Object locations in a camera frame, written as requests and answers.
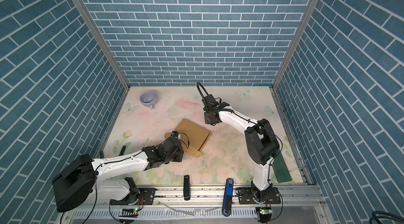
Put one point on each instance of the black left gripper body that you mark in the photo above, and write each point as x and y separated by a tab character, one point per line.
177	156

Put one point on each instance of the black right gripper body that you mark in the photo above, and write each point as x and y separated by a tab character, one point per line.
208	118

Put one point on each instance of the brown cardboard box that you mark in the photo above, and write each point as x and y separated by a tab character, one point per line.
193	136

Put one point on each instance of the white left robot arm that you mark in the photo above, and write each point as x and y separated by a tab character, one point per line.
87	180

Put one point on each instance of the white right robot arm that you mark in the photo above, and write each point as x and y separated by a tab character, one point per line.
263	145

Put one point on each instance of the black marker pen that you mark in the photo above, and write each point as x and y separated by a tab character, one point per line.
186	188

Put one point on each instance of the lavender ceramic cup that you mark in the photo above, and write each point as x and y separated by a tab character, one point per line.
149	98

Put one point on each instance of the left controller board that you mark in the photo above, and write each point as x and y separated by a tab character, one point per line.
129	213

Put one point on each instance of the controller board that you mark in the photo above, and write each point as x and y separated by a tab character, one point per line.
129	213
264	214

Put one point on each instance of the green rectangular block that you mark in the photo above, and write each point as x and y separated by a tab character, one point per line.
280	169

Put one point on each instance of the right controller board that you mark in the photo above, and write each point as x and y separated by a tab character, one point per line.
264	214

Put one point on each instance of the green handled pliers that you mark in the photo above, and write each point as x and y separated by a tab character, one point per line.
115	151

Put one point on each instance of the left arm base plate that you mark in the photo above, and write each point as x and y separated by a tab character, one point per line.
145	196

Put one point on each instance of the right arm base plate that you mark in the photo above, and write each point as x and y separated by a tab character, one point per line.
247	197

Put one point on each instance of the aluminium front rail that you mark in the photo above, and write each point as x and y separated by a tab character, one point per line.
301	204

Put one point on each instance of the aluminium right corner post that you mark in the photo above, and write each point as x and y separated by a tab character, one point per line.
295	41

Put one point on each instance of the aluminium corner post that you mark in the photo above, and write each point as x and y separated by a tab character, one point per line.
295	41
90	23

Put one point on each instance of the aluminium left corner post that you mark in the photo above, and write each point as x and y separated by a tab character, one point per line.
90	23

